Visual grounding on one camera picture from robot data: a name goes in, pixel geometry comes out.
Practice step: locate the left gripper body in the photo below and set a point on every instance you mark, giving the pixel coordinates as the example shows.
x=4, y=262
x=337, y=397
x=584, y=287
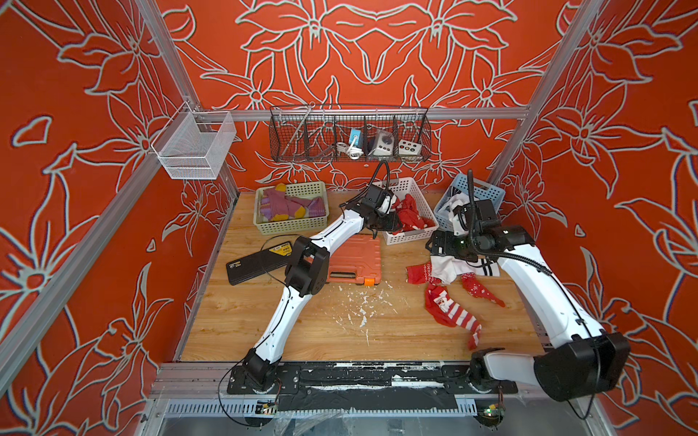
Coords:
x=383, y=222

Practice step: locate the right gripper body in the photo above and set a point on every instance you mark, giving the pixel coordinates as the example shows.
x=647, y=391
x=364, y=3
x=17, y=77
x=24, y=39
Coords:
x=462, y=245

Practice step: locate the red christmas sock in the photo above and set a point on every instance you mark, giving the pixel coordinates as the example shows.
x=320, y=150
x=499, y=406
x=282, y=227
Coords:
x=409, y=217

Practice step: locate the white black striped crew sock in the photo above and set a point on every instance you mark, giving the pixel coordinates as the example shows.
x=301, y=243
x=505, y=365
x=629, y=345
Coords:
x=447, y=268

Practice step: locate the red patterned knit sock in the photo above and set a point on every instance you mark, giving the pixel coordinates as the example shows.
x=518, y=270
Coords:
x=419, y=274

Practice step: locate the red white striped santa sock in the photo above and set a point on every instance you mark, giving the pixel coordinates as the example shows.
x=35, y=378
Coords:
x=447, y=312

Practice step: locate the purple ribbed sock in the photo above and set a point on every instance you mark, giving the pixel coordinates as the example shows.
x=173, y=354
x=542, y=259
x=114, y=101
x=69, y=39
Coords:
x=276, y=206

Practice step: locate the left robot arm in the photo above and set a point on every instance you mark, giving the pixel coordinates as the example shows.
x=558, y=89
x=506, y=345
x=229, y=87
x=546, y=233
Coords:
x=307, y=271

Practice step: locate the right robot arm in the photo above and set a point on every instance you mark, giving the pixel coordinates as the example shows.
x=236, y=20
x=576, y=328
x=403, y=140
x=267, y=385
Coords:
x=583, y=359

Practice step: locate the white plastic basket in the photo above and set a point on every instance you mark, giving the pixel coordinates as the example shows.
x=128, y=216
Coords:
x=401, y=187

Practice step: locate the blue plastic basket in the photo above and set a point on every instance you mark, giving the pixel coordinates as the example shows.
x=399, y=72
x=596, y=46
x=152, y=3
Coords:
x=482, y=191

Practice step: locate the green plastic basket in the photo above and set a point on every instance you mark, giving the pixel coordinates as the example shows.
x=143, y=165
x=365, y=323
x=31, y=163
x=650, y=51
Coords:
x=302, y=190

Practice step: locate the orange plastic tool case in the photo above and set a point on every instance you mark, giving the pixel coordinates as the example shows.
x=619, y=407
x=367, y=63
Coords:
x=357, y=261

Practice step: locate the white socket cube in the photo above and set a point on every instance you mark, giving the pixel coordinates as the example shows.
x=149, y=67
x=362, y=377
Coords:
x=382, y=145

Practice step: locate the white power adapter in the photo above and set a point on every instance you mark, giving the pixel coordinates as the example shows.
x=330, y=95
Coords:
x=352, y=148

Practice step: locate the white button box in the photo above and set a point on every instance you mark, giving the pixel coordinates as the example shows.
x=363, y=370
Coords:
x=409, y=151

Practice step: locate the black yellow bit box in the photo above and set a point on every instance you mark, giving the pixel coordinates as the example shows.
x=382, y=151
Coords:
x=262, y=262

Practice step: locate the black wire wall basket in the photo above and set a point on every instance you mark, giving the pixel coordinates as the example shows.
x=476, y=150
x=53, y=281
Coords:
x=326, y=133

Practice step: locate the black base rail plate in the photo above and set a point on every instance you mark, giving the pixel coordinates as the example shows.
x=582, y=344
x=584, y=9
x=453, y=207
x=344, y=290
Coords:
x=370, y=387

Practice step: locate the white wire wall basket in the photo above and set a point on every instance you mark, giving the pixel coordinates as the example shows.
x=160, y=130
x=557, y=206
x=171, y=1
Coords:
x=192, y=150

